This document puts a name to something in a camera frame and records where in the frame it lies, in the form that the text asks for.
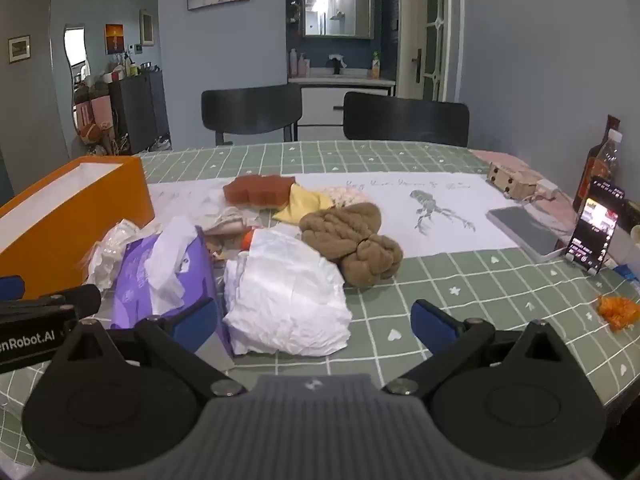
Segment pink gift bags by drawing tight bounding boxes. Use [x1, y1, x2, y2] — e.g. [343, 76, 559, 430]
[72, 82, 117, 157]

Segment black chair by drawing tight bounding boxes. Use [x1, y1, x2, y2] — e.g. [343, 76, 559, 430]
[201, 84, 303, 147]
[343, 91, 471, 148]

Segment wavy wall mirror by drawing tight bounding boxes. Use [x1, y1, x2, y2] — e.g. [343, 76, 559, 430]
[63, 24, 93, 88]

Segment yellow cloth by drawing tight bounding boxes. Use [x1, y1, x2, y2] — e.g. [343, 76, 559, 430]
[272, 183, 335, 224]

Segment grey framed picture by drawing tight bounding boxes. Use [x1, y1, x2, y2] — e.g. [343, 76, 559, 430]
[7, 35, 32, 64]

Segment purple tissue pack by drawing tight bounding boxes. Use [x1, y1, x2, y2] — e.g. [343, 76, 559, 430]
[109, 217, 236, 371]

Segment white vanity cabinet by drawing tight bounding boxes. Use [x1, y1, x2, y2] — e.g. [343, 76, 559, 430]
[287, 77, 397, 128]

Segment white printed table runner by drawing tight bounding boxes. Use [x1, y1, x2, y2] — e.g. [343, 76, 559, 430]
[145, 172, 521, 261]

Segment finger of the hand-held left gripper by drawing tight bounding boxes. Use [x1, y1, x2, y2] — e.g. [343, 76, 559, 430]
[0, 275, 26, 303]
[0, 284, 102, 318]

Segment dark glass bottle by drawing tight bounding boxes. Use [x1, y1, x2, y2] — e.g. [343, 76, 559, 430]
[572, 115, 624, 213]

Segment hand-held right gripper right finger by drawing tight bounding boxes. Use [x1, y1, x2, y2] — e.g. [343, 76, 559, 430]
[382, 299, 596, 395]

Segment orange crumpled scrap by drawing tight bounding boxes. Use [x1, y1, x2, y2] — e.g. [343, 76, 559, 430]
[597, 295, 640, 333]

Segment smartphone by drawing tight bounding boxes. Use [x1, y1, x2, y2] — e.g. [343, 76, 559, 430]
[567, 176, 627, 271]

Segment clear phone stand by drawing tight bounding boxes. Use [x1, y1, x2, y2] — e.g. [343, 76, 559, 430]
[564, 245, 612, 276]

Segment brown plush toy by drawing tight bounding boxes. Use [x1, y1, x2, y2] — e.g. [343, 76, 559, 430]
[299, 201, 405, 288]

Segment bathroom mirror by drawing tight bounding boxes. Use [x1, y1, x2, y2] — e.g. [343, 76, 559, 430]
[302, 0, 376, 39]

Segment rust brown sponge cloth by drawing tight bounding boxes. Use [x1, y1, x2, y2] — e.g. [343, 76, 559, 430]
[222, 175, 296, 208]

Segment orange wall picture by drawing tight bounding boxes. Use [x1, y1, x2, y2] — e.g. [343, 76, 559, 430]
[105, 23, 125, 54]

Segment white towel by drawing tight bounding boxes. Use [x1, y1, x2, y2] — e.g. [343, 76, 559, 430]
[204, 207, 262, 236]

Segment glass panel door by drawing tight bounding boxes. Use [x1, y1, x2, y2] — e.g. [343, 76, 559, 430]
[397, 0, 452, 103]

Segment clear plastic bag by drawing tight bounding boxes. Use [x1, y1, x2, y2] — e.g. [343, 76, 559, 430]
[222, 229, 353, 358]
[87, 219, 161, 291]

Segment black cabinet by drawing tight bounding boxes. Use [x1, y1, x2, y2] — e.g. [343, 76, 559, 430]
[107, 70, 171, 156]

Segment small framed picture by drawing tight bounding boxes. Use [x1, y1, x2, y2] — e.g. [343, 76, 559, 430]
[139, 9, 156, 47]

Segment orange cardboard box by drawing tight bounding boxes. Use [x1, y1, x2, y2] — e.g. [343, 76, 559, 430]
[0, 156, 156, 301]

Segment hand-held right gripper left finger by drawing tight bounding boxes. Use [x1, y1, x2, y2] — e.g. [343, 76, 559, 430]
[50, 296, 248, 397]

